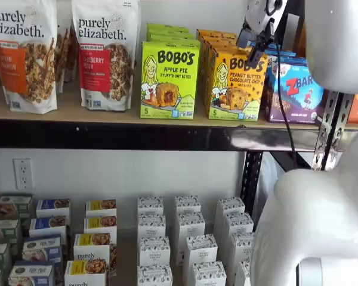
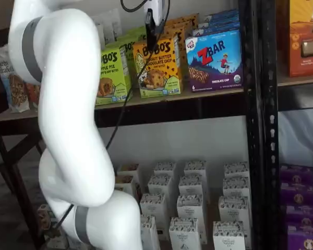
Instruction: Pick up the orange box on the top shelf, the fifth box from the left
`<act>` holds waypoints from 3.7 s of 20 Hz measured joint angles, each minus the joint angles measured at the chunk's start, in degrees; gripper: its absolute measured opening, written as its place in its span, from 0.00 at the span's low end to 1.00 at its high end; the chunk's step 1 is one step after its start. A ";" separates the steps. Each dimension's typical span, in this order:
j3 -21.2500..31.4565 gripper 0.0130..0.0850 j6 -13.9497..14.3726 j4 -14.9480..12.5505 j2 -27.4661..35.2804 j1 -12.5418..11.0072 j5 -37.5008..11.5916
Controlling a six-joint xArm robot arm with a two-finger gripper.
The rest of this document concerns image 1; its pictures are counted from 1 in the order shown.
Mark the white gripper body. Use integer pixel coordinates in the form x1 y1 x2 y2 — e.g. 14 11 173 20
245 0 289 45

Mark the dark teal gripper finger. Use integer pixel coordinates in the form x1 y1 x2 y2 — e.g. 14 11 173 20
236 27 254 49
248 32 272 71

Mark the orange Bobo's peanut butter box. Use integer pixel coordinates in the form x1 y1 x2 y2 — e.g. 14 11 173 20
196 28 239 90
203 46 269 122
201 40 253 105
198 34 246 99

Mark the blue purple Zbar box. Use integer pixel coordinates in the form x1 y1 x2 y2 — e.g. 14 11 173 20
264 58 325 124
264 49 298 60

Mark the green Bobo's apple pie box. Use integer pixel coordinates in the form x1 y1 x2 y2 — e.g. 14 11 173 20
140 41 200 120
146 23 190 33
146 30 197 39
147 36 202 48

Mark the black metal shelf rack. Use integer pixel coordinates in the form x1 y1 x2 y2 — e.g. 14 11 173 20
0 0 356 236

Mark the white floral print box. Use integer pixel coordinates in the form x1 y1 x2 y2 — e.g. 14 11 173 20
137 213 167 239
223 212 255 236
234 260 253 286
192 261 227 286
138 236 172 267
230 232 256 269
174 195 202 214
215 196 246 236
137 195 165 216
182 234 219 278
175 212 206 254
137 265 174 286

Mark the wooden shelf board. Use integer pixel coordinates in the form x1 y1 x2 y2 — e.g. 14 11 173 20
0 80 358 130

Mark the yellow label granola box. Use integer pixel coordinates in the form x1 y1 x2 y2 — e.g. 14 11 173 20
64 259 109 286
73 232 118 263
83 215 118 238
85 199 118 218

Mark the blue label white food box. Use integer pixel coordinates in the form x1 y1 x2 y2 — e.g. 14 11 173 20
35 198 72 219
21 234 63 265
29 215 68 239
8 261 55 286

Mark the granola bag red label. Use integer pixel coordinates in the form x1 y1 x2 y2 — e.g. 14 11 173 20
71 0 141 113

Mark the white granola bag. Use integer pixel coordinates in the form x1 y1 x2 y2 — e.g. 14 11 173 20
55 0 80 95

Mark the granola bag orange label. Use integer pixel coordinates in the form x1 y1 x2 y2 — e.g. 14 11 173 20
0 0 60 116

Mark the oatmeal boxes group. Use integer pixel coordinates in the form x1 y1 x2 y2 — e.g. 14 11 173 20
55 235 195 286

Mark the black cable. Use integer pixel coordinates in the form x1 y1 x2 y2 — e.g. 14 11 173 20
264 0 299 170

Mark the grey perforated metal post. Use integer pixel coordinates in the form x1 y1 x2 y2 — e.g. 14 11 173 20
312 89 354 171

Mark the white wall outlet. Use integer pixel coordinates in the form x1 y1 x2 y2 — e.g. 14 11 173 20
13 157 34 191

